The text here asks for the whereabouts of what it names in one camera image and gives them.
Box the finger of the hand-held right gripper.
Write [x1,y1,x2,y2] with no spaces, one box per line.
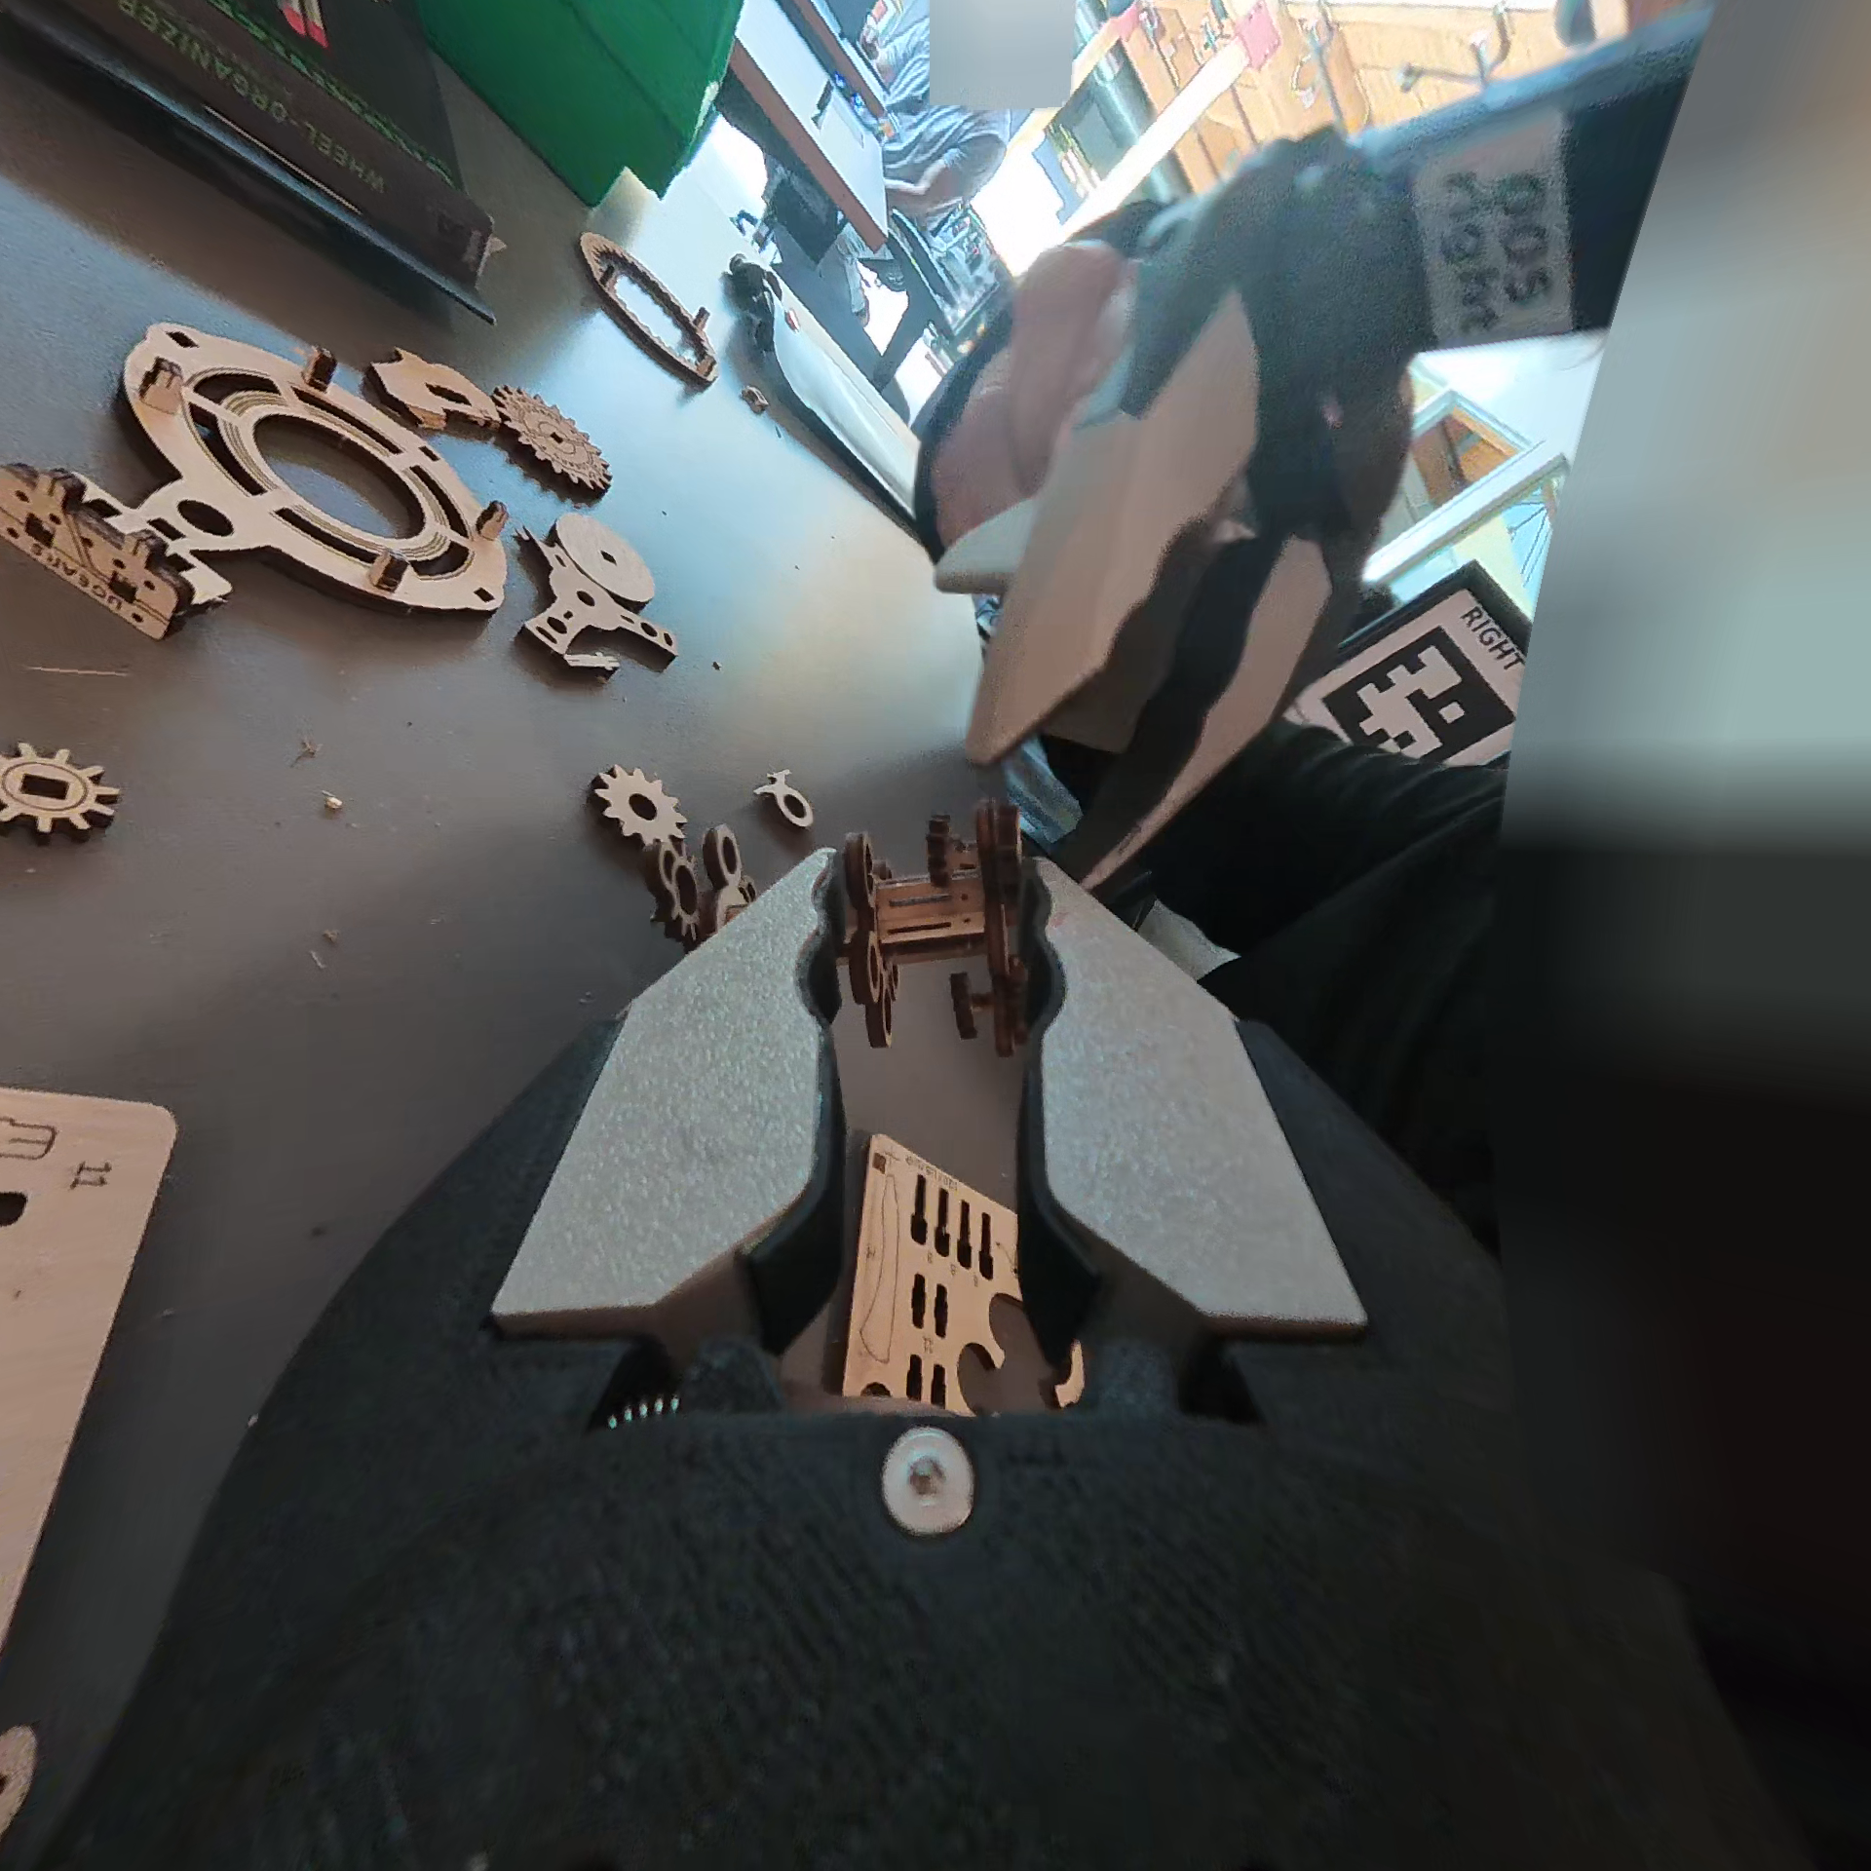
[964,295,1266,767]
[1077,539,1344,890]

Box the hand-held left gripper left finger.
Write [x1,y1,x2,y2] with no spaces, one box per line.
[493,847,853,1354]

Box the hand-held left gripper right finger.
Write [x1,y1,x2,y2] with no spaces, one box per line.
[1015,853,1368,1367]

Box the wooden gear shaft assembly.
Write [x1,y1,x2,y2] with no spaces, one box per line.
[840,794,1032,1057]

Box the person's right hand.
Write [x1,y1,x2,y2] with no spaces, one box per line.
[912,233,1157,557]

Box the black white marker tag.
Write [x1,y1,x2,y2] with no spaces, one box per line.
[1286,560,1529,769]

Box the punched wooden part sheet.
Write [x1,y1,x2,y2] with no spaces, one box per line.
[840,1131,1087,1416]

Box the person's dark clothing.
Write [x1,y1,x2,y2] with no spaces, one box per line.
[1040,712,1871,1683]

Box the dark wooden gear cluster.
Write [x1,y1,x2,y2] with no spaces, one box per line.
[647,822,762,952]

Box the loose wooden gear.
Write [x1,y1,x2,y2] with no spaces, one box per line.
[588,761,689,849]

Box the many-toothed wooden gear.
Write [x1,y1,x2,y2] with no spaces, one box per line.
[491,385,613,498]

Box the wooden sheet offcut strip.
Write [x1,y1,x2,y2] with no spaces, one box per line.
[0,1087,177,1625]

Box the green storage bin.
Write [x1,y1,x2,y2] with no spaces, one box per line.
[415,0,748,206]

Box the wooden curved piece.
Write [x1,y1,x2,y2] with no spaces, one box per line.
[362,346,502,434]

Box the black product box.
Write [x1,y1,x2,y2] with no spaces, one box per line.
[0,0,498,321]

